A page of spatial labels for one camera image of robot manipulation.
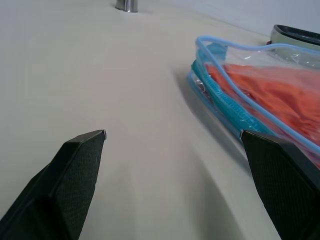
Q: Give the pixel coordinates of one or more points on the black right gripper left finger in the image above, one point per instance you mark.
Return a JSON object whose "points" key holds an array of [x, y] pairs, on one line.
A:
{"points": [[62, 185]]}

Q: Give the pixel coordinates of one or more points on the dark-rimmed pale green tray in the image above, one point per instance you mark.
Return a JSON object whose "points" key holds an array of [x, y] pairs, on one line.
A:
{"points": [[292, 36]]}

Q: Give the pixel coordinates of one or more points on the clear blue-trimmed zipper pouch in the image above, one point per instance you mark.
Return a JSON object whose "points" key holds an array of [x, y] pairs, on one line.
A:
{"points": [[220, 82]]}

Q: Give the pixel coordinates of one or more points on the orange cloth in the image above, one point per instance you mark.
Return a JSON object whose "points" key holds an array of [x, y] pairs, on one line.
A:
{"points": [[270, 95]]}

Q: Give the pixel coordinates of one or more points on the silver metal cylinder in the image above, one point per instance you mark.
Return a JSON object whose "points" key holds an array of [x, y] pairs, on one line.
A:
{"points": [[127, 5]]}

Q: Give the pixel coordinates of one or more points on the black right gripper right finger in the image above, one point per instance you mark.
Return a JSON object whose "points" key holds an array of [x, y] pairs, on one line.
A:
{"points": [[282, 180]]}

